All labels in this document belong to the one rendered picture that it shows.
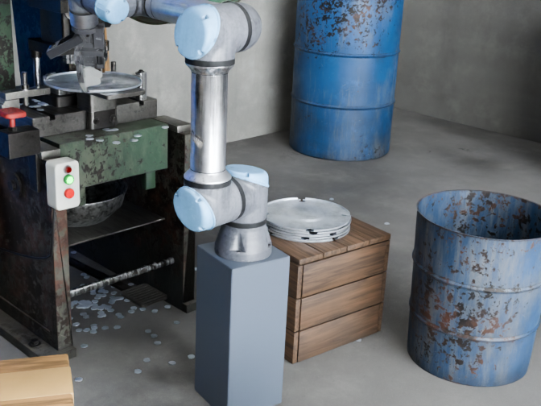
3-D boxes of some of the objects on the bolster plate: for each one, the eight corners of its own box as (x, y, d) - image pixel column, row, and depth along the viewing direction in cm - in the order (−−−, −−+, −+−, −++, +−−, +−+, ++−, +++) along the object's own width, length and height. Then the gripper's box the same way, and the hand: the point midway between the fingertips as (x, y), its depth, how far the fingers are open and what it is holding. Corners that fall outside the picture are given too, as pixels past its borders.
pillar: (43, 89, 258) (40, 44, 254) (36, 89, 257) (34, 44, 252) (39, 88, 260) (36, 43, 255) (32, 89, 258) (30, 43, 254)
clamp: (53, 104, 253) (51, 70, 250) (2, 111, 242) (0, 76, 238) (43, 100, 257) (41, 67, 254) (-8, 107, 246) (-11, 73, 242)
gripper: (101, 33, 220) (106, 101, 233) (105, 18, 227) (110, 84, 240) (68, 31, 220) (76, 100, 233) (74, 16, 227) (80, 83, 240)
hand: (83, 88), depth 236 cm, fingers closed
